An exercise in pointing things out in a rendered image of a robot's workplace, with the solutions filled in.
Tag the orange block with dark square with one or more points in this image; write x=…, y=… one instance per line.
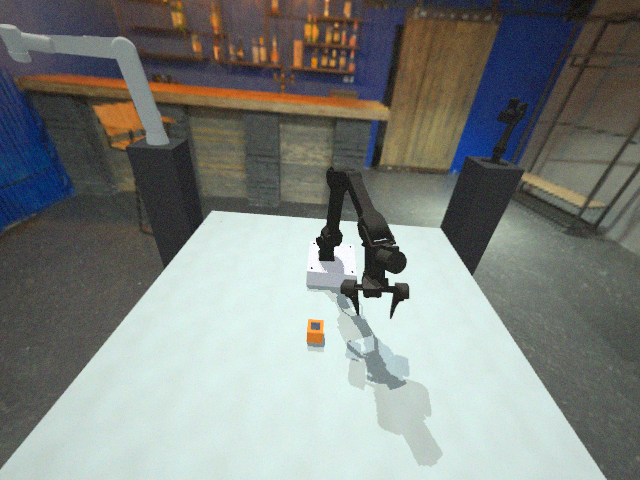
x=315, y=331

